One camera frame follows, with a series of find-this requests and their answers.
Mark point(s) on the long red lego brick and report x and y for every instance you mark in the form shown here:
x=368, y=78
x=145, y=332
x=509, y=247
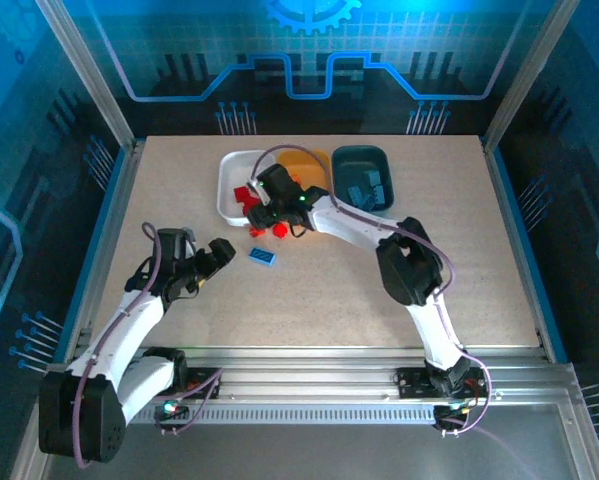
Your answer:
x=239, y=193

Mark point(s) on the red cube lego brick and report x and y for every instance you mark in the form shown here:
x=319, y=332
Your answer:
x=257, y=230

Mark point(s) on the aluminium frame post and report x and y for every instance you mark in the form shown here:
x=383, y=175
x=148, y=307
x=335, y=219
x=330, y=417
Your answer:
x=86, y=75
x=526, y=75

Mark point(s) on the large blue two-by-four lego brick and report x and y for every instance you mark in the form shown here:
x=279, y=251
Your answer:
x=262, y=257

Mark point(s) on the blue two-by-three lego brick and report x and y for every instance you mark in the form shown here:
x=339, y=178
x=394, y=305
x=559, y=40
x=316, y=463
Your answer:
x=359, y=196

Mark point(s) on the white plastic container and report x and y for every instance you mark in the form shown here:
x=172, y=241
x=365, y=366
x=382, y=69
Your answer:
x=229, y=205

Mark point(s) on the orange two-by-two lego brick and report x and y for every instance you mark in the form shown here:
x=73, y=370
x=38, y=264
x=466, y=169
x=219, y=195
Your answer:
x=294, y=177

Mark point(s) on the aluminium front rail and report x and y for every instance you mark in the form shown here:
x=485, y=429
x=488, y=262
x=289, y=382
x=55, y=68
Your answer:
x=304, y=360

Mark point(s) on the light blue lego brick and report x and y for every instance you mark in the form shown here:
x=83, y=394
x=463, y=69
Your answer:
x=373, y=178

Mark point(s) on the teal plastic container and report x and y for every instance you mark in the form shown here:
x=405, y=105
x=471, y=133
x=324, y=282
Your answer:
x=346, y=160

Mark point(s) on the yellow plastic container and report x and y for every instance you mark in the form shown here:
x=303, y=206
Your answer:
x=311, y=167

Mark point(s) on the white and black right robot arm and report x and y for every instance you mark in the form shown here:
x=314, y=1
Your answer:
x=351, y=226

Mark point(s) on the control board with lights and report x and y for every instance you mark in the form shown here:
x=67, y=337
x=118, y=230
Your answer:
x=170, y=410
x=456, y=411

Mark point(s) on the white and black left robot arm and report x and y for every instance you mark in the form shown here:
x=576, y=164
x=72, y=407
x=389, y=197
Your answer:
x=129, y=322

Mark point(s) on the red curved lego brick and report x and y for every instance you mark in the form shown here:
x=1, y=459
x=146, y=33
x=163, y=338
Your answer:
x=249, y=204
x=279, y=230

